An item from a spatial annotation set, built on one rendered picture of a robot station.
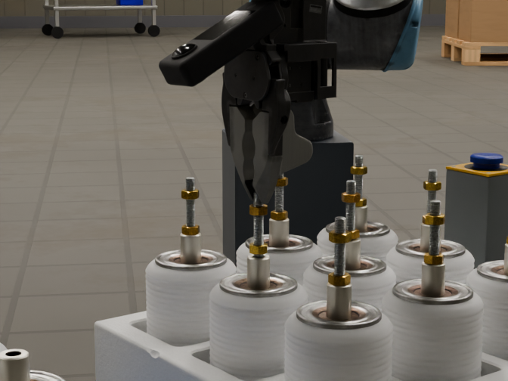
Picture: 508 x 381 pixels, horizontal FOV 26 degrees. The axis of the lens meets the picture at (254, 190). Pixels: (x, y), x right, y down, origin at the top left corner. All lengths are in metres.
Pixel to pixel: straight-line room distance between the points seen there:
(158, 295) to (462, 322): 0.31
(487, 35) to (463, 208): 5.47
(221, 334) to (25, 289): 0.97
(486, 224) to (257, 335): 0.41
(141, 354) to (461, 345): 0.32
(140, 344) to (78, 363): 0.49
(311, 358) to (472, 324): 0.17
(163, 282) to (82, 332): 0.63
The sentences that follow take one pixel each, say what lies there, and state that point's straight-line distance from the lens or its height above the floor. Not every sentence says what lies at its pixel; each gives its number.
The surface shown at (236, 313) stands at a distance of 1.03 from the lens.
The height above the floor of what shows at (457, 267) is 0.24.
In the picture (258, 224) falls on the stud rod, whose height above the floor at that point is 0.31.
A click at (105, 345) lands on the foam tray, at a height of 0.16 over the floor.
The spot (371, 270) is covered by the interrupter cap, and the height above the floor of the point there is 0.25.
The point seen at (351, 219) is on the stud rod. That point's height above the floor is 0.30.
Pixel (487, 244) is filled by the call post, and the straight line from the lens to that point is 1.35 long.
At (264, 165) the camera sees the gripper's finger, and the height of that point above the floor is 0.37.
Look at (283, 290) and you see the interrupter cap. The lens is 1.04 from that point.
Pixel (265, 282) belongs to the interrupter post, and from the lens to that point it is 1.06.
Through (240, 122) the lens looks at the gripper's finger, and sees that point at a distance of 1.04.
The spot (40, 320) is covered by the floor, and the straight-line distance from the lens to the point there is 1.82.
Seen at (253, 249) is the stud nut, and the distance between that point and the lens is 1.05.
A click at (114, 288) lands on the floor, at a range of 1.97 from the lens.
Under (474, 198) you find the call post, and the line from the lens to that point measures 1.35.
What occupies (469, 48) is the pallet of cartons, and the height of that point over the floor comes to 0.11.
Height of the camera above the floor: 0.55
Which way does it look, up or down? 11 degrees down
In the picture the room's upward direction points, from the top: straight up
